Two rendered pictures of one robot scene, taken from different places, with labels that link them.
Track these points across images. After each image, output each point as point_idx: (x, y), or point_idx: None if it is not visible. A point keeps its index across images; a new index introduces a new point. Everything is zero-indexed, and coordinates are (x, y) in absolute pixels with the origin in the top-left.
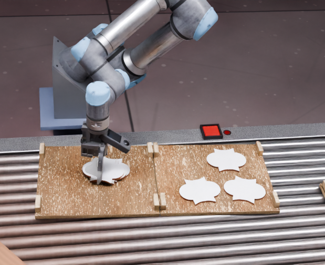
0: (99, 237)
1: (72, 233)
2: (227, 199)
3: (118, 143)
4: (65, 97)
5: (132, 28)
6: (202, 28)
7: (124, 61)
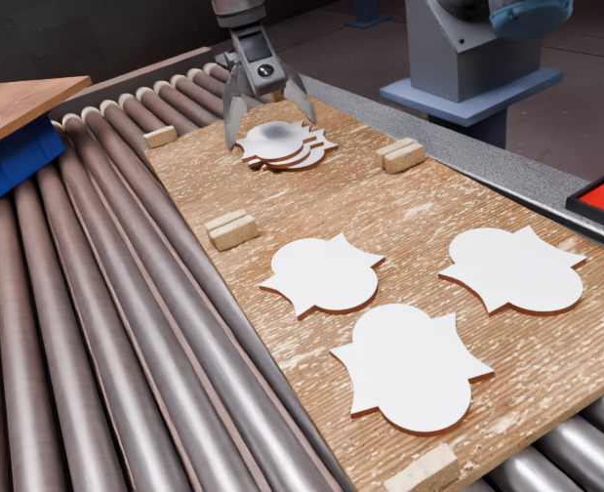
0: (125, 221)
1: (124, 194)
2: (335, 340)
3: (246, 61)
4: (422, 41)
5: None
6: None
7: None
